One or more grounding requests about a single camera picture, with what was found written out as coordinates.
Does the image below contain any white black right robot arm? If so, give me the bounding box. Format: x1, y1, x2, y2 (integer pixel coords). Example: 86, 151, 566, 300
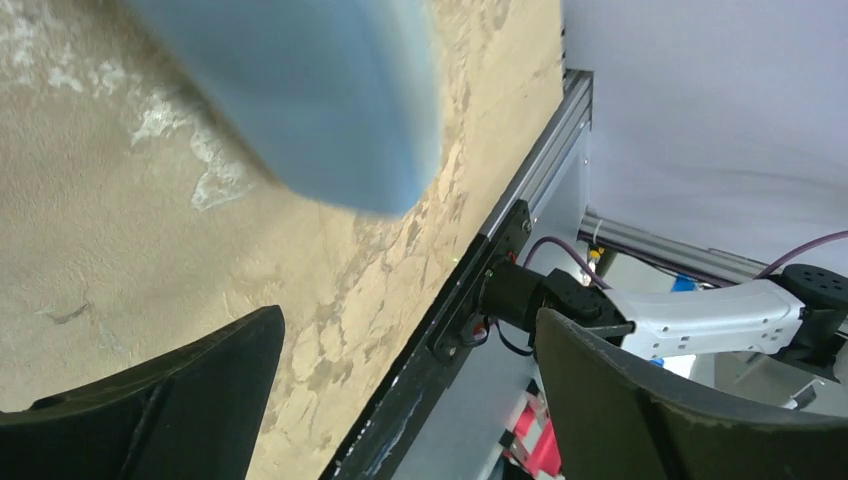
478, 262, 847, 377

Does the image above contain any light blue glasses case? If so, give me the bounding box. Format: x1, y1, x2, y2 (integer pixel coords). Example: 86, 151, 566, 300
131, 0, 443, 216

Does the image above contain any aluminium rail frame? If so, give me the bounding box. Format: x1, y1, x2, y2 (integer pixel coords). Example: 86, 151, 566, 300
390, 69, 848, 480

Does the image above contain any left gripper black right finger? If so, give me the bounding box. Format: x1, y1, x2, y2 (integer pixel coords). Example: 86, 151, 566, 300
535, 309, 847, 479

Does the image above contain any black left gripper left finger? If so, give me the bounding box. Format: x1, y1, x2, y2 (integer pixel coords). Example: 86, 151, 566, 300
1, 305, 285, 479

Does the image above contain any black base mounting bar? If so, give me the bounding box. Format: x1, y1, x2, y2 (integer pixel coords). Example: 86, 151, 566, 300
320, 199, 532, 480

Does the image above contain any pink plastic device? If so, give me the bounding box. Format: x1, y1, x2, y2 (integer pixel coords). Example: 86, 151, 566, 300
500, 392, 564, 479

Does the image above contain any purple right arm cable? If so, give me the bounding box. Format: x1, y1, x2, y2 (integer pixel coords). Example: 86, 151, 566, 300
755, 230, 848, 281

